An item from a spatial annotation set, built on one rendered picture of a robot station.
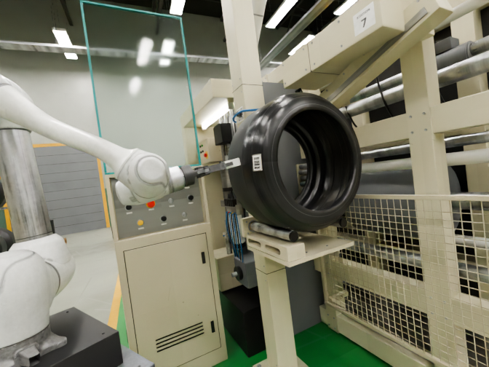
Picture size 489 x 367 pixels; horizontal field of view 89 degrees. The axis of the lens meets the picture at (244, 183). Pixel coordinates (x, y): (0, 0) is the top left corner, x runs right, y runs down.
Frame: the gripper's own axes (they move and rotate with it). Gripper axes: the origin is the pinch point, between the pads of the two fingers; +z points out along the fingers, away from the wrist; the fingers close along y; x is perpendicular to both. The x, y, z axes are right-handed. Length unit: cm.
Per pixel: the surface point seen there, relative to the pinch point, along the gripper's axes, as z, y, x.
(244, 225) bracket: 9.8, 25.9, 32.5
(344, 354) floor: 51, 24, 131
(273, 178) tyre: 9.2, -12.5, 9.3
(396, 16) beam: 66, -33, -37
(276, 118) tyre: 17.1, -12.1, -12.0
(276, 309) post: 16, 28, 84
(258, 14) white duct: 73, 53, -92
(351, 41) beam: 57, -20, -35
